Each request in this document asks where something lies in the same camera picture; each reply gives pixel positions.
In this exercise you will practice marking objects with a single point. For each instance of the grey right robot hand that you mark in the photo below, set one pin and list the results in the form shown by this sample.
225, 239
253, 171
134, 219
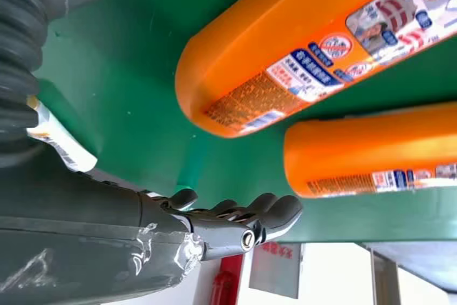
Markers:
89, 236

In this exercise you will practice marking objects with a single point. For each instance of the white barcode label sticker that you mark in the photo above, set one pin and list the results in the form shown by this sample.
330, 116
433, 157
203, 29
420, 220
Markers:
60, 146

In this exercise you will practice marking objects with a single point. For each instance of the green table mat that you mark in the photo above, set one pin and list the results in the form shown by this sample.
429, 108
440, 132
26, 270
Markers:
124, 80

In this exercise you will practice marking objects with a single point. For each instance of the red fire extinguisher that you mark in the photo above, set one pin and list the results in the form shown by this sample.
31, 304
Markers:
225, 288

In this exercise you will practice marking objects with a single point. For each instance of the white framed sign cabinet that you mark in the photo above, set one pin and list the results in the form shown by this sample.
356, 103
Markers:
274, 272

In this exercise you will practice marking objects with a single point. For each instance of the grey metal frame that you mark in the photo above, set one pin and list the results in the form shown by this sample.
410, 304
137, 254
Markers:
421, 260

